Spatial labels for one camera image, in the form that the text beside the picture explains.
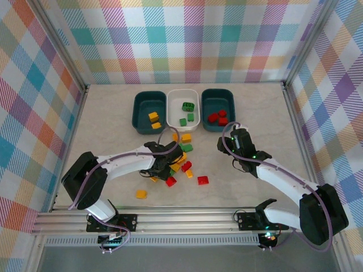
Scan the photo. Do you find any white plastic container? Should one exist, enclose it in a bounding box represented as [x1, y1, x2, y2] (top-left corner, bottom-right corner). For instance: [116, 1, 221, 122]
[166, 89, 201, 133]

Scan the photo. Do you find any teal plastic container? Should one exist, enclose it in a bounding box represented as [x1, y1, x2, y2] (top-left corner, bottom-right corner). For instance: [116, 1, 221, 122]
[131, 90, 167, 135]
[200, 88, 236, 133]

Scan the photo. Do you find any small electronics board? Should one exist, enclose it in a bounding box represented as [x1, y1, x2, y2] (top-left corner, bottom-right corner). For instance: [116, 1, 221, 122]
[258, 231, 280, 252]
[98, 233, 125, 254]

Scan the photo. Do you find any plaid fabric backdrop panel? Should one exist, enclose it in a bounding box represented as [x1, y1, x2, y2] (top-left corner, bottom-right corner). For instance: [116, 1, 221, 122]
[0, 0, 86, 272]
[286, 0, 363, 256]
[45, 0, 327, 85]

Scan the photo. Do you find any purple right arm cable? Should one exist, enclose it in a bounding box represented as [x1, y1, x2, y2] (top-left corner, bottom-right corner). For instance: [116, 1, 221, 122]
[222, 121, 332, 253]

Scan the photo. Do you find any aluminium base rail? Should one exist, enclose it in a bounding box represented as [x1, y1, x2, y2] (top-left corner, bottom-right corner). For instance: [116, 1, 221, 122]
[31, 209, 345, 236]

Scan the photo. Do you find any aluminium table side rail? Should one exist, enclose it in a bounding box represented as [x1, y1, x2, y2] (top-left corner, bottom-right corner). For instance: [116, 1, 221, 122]
[50, 83, 91, 213]
[280, 80, 326, 186]

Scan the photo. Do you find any slotted grey cable duct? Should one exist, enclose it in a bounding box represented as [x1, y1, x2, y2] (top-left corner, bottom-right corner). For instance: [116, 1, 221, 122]
[45, 237, 260, 247]

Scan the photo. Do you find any aluminium frame post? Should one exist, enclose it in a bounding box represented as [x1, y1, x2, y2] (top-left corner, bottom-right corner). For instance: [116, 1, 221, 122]
[280, 0, 343, 88]
[29, 0, 90, 93]

